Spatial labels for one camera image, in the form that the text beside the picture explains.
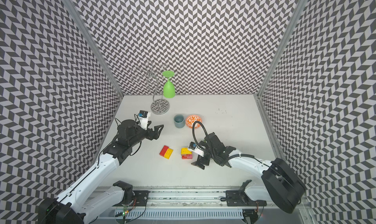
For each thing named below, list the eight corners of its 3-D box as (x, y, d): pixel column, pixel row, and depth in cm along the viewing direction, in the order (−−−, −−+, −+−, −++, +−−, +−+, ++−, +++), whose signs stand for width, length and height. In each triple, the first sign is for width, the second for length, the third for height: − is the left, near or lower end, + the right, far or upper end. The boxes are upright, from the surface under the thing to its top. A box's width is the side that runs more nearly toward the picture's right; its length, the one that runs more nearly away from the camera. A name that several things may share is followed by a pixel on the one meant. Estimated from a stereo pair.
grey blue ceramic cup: (174, 128, 101) (173, 123, 96) (175, 118, 106) (174, 114, 102) (184, 128, 101) (184, 123, 96) (185, 118, 106) (184, 114, 102)
